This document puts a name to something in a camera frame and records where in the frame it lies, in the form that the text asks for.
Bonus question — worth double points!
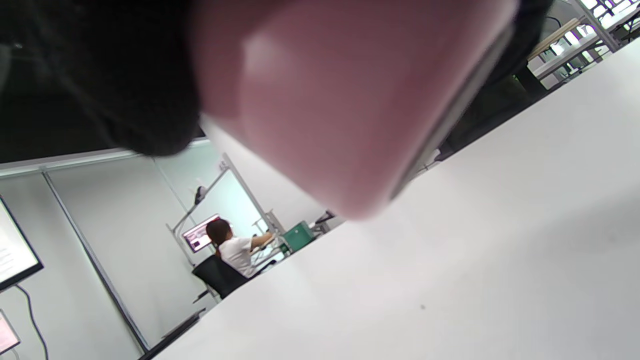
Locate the small pink-screen device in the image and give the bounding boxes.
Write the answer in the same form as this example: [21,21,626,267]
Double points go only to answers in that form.
[0,309,22,354]

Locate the green box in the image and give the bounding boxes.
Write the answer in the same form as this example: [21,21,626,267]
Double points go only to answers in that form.
[282,221,316,253]

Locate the grey metal frame rig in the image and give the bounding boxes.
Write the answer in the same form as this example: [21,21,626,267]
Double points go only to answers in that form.
[166,153,287,267]

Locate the large black-framed monitor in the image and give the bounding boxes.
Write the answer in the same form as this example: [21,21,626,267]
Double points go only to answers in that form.
[0,195,45,293]

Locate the black cable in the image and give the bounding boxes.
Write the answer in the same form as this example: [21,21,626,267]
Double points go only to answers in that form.
[14,284,50,360]

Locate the pink device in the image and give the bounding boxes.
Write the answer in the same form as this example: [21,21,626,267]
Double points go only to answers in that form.
[191,0,519,221]

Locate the white desks with metal frames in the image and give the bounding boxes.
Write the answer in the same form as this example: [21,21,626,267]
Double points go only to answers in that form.
[526,0,640,82]

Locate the black office chair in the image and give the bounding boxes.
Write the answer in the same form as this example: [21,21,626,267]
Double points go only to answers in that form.
[192,254,277,300]

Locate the dark furniture panel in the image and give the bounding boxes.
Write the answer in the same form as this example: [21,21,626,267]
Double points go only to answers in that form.
[436,70,549,162]

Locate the person's right hand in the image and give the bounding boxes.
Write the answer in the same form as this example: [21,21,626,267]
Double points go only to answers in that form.
[35,0,207,157]

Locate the monitor with pink screen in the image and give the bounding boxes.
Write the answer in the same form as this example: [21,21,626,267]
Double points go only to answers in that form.
[182,214,221,254]

